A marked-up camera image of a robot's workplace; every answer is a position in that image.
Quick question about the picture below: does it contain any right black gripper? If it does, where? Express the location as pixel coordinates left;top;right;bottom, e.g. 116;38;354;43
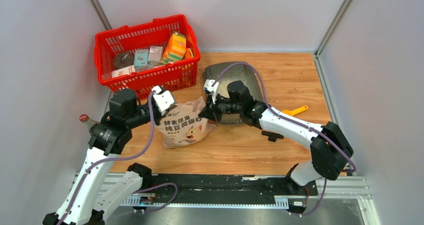
199;90;243;123

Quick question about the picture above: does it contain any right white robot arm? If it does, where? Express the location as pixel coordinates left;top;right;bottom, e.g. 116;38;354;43
198;79;354;195

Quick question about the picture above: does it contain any black bag clip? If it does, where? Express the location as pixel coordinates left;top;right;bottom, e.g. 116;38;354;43
261;130;285;143

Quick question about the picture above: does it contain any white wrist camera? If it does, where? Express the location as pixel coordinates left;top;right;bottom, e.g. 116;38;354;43
203;79;219;104
151;85;177;115

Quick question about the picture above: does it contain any pink small box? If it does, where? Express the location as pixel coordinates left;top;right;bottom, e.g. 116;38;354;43
147;46;164;63

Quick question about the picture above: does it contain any orange sponge pack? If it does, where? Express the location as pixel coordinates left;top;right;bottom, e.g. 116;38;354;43
161;31;187;65

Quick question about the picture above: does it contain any grey plastic litter box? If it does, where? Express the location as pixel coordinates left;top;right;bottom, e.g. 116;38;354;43
203;61;267;129

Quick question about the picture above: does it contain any white pink flat box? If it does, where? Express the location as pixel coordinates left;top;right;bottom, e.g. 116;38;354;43
111;65;136;78

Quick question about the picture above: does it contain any red plastic shopping basket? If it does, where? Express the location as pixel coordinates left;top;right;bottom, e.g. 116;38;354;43
93;14;201;100

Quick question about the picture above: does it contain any teal small box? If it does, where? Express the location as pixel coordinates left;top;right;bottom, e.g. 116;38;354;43
133;49;149;69

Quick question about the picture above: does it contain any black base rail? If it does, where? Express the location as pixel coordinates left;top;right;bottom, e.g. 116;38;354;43
133;173;319;210

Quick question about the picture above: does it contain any cat litter bag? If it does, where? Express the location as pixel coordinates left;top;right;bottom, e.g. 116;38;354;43
155;97;217;149

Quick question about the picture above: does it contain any brown round disc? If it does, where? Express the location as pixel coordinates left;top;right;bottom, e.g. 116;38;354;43
112;51;134;70

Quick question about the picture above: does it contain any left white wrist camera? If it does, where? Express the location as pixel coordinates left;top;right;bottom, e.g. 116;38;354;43
151;85;177;115

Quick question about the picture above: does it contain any yellow plastic scoop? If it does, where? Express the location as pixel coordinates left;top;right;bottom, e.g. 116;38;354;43
282;105;309;117

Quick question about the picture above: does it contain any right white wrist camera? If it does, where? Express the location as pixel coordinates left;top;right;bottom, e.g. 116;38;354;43
203;79;219;104

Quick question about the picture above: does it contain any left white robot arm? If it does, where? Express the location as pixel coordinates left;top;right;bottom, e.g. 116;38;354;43
42;85;176;225

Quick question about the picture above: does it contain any cola bottle red cap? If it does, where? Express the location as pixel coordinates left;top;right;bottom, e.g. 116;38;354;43
79;114;99;130

